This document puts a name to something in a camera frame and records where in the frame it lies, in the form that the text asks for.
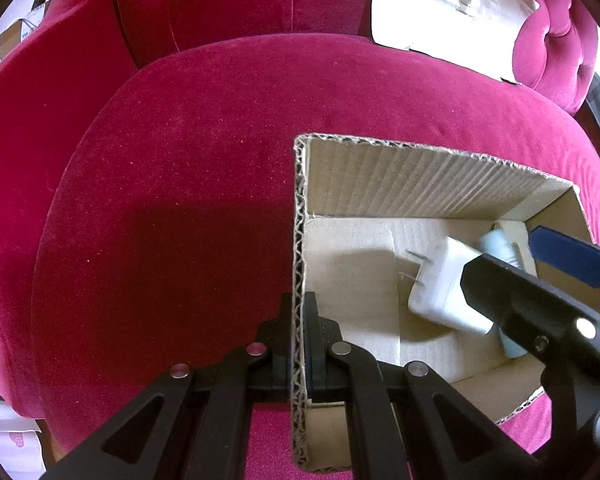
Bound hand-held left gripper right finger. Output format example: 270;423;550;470
304;292;556;480

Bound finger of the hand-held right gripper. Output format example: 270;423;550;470
529;225;600;297
460;253;600;382

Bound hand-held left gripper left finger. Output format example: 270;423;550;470
40;294;294;480

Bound white power adapter with prongs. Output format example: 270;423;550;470
405;236;496;336

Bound cardboard box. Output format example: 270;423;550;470
290;132;600;474

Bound small white box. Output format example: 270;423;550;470
495;219;539;277

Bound light blue small bottle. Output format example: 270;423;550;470
477;229;528;358

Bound pink velvet armchair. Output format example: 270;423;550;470
0;0;600;480

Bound white bag with pink print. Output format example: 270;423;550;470
0;385;46;480

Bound white cardboard sheet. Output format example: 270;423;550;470
370;0;541;86

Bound stacked boxes in background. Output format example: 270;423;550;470
0;0;68;86

